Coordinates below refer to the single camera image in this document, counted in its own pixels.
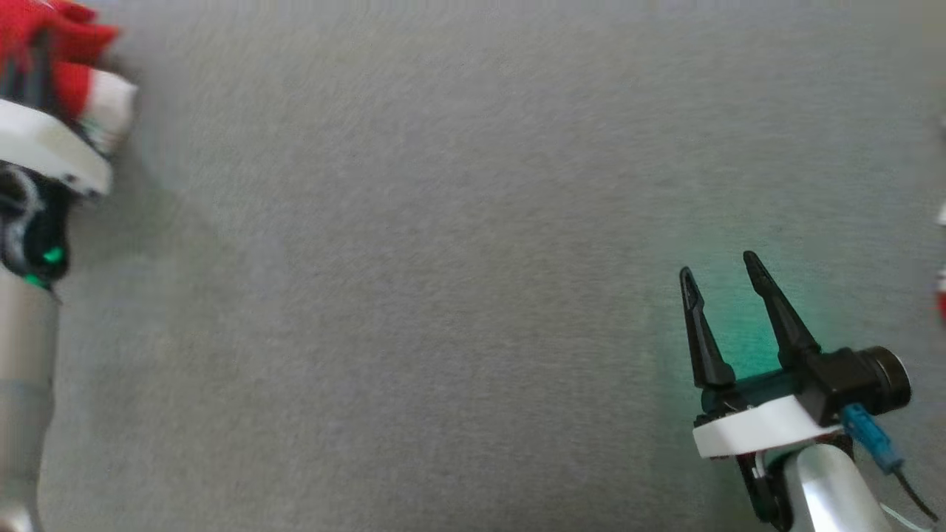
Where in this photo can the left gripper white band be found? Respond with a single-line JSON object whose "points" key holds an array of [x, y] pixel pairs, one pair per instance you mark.
{"points": [[44, 140]]}

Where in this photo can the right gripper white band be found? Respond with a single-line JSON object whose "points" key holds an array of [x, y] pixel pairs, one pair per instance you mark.
{"points": [[761, 428]]}

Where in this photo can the red shorts white waistband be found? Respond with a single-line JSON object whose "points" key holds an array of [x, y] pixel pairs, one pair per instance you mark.
{"points": [[81, 41]]}

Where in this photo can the red basketball jersey white trim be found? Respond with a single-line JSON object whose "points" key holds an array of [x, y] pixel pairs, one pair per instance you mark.
{"points": [[943, 295]]}

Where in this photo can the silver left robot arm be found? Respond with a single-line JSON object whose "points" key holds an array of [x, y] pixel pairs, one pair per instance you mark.
{"points": [[26, 369]]}

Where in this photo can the grey fabric sofa seat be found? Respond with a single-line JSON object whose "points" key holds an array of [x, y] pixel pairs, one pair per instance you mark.
{"points": [[443, 258]]}

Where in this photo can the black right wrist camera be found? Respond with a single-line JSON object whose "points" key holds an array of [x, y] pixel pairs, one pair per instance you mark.
{"points": [[857, 380]]}

